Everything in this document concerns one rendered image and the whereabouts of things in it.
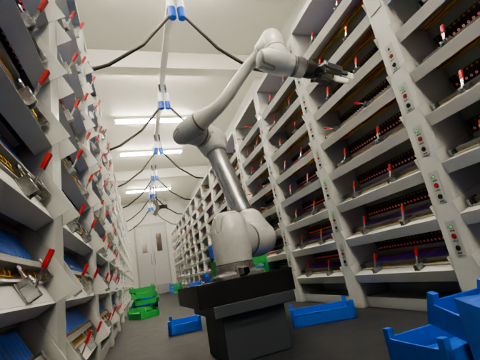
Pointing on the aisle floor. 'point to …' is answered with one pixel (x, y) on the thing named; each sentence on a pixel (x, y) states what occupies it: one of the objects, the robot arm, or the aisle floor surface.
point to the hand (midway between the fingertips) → (344, 77)
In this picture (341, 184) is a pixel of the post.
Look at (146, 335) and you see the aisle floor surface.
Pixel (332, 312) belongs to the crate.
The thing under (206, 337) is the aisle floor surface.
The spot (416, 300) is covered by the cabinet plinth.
